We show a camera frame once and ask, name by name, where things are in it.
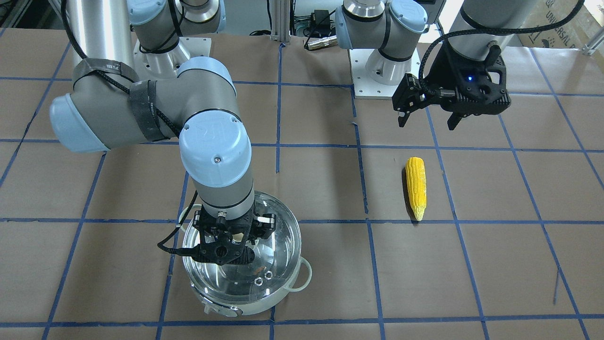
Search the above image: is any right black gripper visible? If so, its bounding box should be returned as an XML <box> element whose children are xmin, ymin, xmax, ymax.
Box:
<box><xmin>182</xmin><ymin>204</ymin><xmax>277</xmax><ymax>265</ymax></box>

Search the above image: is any silver metal connector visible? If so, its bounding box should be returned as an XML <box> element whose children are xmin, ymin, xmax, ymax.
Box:
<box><xmin>304</xmin><ymin>36</ymin><xmax>338</xmax><ymax>51</ymax></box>

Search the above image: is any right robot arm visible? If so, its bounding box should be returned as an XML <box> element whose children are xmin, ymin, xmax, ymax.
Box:
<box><xmin>49</xmin><ymin>0</ymin><xmax>276</xmax><ymax>265</ymax></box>

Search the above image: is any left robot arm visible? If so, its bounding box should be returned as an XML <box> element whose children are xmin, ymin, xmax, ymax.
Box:
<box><xmin>335</xmin><ymin>0</ymin><xmax>583</xmax><ymax>130</ymax></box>

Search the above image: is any cardboard box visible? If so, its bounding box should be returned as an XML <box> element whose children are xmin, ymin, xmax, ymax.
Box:
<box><xmin>519</xmin><ymin>0</ymin><xmax>604</xmax><ymax>50</ymax></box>

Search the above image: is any white steel cooking pot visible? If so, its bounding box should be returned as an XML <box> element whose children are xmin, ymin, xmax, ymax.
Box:
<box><xmin>178</xmin><ymin>190</ymin><xmax>313</xmax><ymax>317</ymax></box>

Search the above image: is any glass pot lid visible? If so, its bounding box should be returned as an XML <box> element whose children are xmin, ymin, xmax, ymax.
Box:
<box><xmin>182</xmin><ymin>190</ymin><xmax>302</xmax><ymax>303</ymax></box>

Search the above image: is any yellow corn cob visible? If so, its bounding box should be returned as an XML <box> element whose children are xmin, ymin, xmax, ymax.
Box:
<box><xmin>405</xmin><ymin>157</ymin><xmax>427</xmax><ymax>221</ymax></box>

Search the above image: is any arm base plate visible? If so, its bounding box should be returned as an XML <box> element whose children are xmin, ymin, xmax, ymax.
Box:
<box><xmin>134</xmin><ymin>37</ymin><xmax>211</xmax><ymax>80</ymax></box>
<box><xmin>349</xmin><ymin>49</ymin><xmax>420</xmax><ymax>100</ymax></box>

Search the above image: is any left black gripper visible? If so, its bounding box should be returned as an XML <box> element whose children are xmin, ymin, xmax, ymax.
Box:
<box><xmin>392</xmin><ymin>42</ymin><xmax>511</xmax><ymax>131</ymax></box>

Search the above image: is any aluminium frame post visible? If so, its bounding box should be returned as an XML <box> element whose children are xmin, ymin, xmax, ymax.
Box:
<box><xmin>269</xmin><ymin>0</ymin><xmax>292</xmax><ymax>45</ymax></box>

